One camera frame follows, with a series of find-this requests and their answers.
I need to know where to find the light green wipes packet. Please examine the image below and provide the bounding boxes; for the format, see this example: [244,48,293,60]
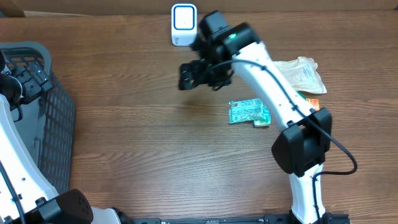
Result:
[229,98,266,124]

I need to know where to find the teal tissue pack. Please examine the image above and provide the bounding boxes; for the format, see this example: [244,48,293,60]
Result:
[254,108,271,128]

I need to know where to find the beige food pouch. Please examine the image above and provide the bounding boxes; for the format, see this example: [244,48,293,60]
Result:
[274,57,327,94]

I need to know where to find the orange tissue pack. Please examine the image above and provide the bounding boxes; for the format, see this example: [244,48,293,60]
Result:
[306,98,320,111]

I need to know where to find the green lidded white jar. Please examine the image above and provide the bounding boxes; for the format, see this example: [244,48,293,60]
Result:
[297,91,307,100]

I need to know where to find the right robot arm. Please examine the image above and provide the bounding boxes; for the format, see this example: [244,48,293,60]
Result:
[178,11,332,223]

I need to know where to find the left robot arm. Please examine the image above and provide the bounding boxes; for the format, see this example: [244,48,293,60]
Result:
[1,42,129,223]

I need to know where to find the white barcode scanner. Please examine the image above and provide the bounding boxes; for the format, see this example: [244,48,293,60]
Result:
[171,3,198,47]

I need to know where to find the grey plastic mesh basket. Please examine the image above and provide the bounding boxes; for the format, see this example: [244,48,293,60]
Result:
[1,41,76,194]

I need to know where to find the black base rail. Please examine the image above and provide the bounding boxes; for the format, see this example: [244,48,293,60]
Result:
[130,213,352,224]

